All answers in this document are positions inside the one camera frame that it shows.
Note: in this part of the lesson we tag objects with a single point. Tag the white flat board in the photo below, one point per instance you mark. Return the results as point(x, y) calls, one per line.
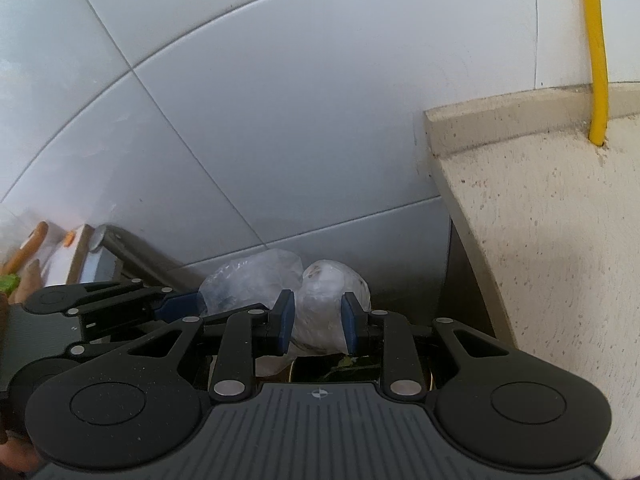
point(57, 260)

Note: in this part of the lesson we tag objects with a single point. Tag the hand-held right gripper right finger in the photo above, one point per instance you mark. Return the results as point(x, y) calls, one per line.
point(351, 325)

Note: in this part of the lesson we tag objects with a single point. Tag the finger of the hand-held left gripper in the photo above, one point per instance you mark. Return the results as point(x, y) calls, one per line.
point(177, 305)
point(115, 327)

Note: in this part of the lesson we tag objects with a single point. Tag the grey metal block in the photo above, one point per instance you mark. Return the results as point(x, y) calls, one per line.
point(100, 267)

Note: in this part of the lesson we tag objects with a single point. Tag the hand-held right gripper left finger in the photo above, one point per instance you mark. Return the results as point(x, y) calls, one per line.
point(284, 320)

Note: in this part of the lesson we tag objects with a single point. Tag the white plastic bag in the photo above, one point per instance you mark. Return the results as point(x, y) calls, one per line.
point(320, 300)

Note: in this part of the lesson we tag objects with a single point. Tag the brown cabinet panel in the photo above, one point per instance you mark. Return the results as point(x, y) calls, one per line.
point(465, 290)

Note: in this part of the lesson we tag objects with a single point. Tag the yellow pipe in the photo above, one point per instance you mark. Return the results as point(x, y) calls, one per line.
point(596, 60)

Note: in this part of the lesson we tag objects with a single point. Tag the orange stick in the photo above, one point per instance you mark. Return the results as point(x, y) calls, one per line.
point(25, 250)

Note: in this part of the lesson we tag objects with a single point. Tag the person's left hand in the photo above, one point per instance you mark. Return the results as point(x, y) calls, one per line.
point(17, 457)

